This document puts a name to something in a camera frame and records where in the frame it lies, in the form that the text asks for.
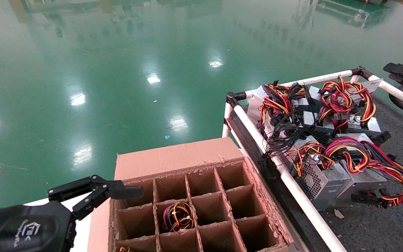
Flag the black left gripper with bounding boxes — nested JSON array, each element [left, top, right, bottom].
[[0, 175, 144, 252]]

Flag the green frame machine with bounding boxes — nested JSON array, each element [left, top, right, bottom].
[[314, 0, 393, 29]]

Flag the silver power supply, black cables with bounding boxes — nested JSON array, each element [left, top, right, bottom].
[[263, 114, 319, 160]]

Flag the silver power supply, mesh side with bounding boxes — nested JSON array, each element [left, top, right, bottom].
[[287, 141, 352, 211]]

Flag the white pipe cart frame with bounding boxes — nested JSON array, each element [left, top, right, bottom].
[[222, 66, 403, 252]]

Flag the cardboard box with dividers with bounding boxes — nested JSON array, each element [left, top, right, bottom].
[[88, 137, 305, 252]]

